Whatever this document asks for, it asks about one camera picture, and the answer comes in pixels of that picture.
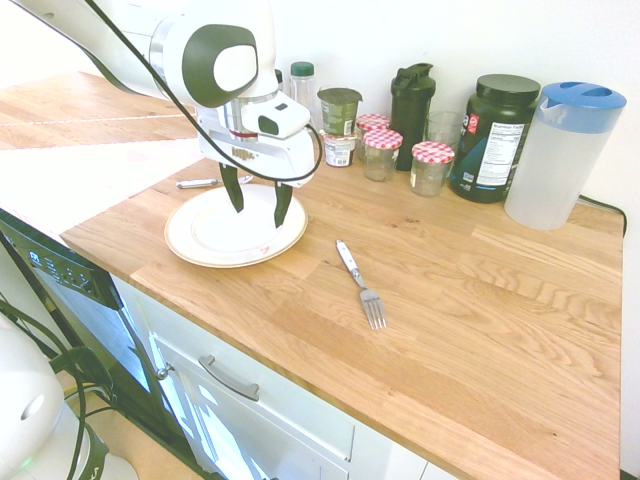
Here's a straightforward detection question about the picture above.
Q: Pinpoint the silver drawer handle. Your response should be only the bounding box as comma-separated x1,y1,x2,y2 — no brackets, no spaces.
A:
197,354,262,403

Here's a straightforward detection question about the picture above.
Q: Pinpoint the white plate with gold rim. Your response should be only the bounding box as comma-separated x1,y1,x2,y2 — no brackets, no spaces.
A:
164,183,309,269

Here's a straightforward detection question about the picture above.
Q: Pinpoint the translucent pitcher with blue lid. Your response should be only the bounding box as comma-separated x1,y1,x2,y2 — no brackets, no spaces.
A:
503,80,629,232

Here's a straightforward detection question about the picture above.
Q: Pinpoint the clear drinking glass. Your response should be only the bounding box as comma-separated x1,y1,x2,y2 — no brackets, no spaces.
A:
424,110,467,152

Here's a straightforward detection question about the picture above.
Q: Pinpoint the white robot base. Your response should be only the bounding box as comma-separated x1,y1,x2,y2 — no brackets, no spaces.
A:
0,313,142,480

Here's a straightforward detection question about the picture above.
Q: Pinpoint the green yoghurt cup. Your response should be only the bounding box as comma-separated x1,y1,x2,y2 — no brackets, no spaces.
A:
316,86,365,137

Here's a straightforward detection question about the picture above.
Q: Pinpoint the silver metal cutlery piece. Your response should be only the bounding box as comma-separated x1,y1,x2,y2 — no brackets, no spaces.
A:
175,174,255,191

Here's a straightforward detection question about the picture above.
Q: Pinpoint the black floor cable bundle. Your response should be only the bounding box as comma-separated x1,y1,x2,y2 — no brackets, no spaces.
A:
0,234,117,480

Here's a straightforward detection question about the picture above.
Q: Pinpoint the white cabinet drawer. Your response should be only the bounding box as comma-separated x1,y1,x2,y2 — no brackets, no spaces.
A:
149,333,357,464

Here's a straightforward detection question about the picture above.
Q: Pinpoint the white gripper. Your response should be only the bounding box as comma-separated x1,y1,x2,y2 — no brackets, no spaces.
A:
196,115,316,231

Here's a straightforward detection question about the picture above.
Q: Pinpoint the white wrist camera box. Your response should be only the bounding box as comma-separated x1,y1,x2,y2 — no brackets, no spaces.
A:
243,93,313,141

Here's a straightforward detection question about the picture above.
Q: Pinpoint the white yoghurt cup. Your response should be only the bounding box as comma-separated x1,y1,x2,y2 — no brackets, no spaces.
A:
321,131,358,168

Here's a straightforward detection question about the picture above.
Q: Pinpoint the fork with white handle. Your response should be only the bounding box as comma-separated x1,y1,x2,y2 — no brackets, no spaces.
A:
335,239,389,332

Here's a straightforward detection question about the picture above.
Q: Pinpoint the glass jar red-checked lid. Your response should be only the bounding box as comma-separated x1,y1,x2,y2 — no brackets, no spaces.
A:
409,140,457,199
355,113,392,162
362,128,405,183

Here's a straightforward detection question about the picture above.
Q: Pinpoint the black dishwasher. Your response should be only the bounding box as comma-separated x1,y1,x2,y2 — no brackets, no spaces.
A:
0,208,201,466

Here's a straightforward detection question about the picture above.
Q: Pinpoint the black shaker bottle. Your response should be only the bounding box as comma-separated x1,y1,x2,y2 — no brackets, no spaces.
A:
389,62,436,173

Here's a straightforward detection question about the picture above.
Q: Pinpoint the black protein powder tub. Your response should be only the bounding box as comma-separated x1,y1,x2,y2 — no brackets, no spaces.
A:
448,73,543,205

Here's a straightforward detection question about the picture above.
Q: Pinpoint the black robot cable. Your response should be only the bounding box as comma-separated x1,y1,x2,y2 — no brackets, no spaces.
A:
83,0,324,183

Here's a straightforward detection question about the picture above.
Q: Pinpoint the clear bottle with green cap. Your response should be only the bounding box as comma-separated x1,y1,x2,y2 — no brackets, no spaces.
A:
289,60,317,127

